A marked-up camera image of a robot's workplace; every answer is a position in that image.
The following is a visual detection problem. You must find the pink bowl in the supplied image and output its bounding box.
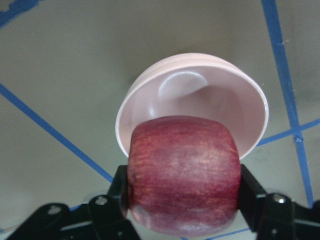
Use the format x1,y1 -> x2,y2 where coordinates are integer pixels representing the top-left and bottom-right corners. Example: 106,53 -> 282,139
115,53 -> 269,159

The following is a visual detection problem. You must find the red apple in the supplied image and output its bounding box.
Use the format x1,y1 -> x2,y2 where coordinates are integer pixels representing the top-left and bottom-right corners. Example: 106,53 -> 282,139
127,116 -> 241,237

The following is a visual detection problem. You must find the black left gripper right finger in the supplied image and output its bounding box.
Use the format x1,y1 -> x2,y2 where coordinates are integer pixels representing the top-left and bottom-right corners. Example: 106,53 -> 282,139
238,164 -> 267,232

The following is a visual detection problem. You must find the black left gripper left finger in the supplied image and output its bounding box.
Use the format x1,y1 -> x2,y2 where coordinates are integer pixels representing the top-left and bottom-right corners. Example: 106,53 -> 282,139
107,165 -> 129,218

